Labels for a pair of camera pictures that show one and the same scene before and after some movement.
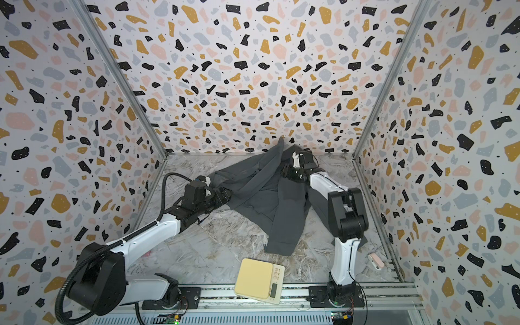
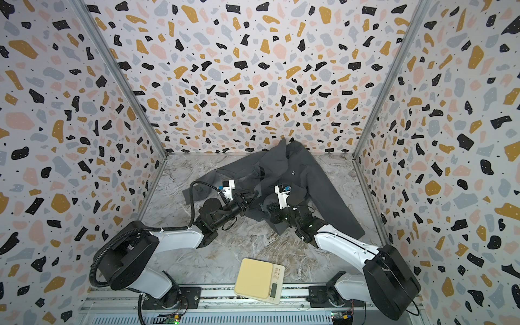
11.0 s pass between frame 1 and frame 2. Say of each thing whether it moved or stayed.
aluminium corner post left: stayed
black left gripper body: moved
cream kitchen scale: stayed
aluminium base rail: stayed
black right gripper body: moved
